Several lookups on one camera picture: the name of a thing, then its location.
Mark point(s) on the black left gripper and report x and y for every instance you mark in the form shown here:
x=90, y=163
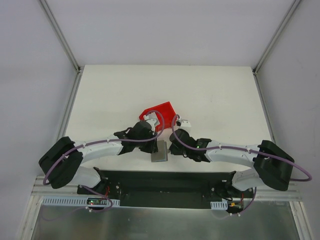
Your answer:
x=151, y=146

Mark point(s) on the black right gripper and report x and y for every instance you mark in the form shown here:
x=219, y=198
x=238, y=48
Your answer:
x=175, y=148

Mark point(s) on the grey leather card holder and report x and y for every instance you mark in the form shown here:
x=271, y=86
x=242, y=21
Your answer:
x=162, y=152

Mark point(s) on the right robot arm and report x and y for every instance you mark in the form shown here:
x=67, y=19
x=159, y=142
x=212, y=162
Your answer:
x=263, y=167

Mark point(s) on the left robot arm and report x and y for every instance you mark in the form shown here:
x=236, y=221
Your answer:
x=61, y=164

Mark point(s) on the red plastic card tray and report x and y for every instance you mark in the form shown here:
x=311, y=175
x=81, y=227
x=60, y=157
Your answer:
x=165, y=114

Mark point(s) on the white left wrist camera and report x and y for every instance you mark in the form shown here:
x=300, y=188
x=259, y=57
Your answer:
x=154, y=123

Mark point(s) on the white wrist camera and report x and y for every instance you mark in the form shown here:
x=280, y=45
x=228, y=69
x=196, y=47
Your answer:
x=184, y=124
x=154, y=123

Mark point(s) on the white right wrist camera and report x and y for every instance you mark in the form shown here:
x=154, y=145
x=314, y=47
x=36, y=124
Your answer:
x=184, y=124

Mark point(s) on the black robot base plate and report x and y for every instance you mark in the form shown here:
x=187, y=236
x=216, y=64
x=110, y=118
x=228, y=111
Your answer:
x=155, y=189

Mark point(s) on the right white cable duct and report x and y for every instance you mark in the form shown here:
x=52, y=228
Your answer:
x=219, y=205

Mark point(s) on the white cable duct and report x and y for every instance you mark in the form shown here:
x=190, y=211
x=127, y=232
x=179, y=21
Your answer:
x=219, y=205
x=73, y=201

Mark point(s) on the left table side rail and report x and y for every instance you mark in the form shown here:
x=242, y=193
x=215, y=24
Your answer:
x=69, y=106

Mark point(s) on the table side rail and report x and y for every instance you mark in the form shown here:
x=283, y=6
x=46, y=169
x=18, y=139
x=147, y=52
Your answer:
x=69, y=106
x=268, y=120

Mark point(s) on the right table side rail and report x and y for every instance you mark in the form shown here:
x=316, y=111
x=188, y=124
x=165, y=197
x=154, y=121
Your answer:
x=268, y=120

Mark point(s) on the left white cable duct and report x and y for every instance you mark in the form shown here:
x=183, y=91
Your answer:
x=73, y=201

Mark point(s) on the horizontal aluminium extrusion rail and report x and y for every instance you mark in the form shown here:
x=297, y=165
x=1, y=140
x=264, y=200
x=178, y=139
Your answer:
x=264, y=193

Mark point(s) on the left aluminium frame post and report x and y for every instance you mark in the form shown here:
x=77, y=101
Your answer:
x=59, y=34

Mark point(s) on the aluminium frame post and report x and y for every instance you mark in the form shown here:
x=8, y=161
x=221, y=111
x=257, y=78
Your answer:
x=277, y=34
x=59, y=34

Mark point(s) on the right aluminium frame post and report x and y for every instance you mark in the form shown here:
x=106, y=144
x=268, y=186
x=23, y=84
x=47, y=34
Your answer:
x=277, y=34

